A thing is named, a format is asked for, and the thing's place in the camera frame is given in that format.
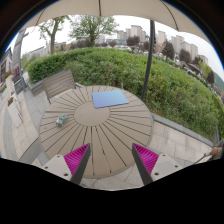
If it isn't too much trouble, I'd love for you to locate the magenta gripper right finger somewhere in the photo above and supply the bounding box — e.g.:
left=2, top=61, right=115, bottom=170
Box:
left=132, top=143, right=182, bottom=185

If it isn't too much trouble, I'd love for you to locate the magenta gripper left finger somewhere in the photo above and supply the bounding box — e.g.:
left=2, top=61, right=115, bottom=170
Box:
left=42, top=144, right=91, bottom=185

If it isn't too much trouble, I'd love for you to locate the blue mouse pad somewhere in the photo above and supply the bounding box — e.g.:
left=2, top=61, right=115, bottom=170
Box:
left=92, top=90, right=129, bottom=108

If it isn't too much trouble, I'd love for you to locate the round wooden slatted table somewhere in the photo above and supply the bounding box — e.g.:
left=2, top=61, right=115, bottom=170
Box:
left=39, top=86, right=153, bottom=178

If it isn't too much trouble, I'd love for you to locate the green hedge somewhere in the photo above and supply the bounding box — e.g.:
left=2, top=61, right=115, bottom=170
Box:
left=28, top=48, right=224, bottom=138

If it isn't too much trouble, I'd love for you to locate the grey slatted chair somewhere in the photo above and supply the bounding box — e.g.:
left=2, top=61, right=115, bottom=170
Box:
left=42, top=70, right=82, bottom=101

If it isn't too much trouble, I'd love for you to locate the white planter box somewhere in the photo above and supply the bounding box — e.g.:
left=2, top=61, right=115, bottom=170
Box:
left=7, top=94, right=23, bottom=127

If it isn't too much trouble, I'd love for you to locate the dark umbrella pole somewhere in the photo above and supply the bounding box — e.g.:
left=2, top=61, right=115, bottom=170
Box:
left=141, top=20, right=155, bottom=101

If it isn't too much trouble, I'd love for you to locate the beige patio umbrella canopy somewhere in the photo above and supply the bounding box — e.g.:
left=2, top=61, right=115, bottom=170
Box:
left=20, top=0, right=211, bottom=43

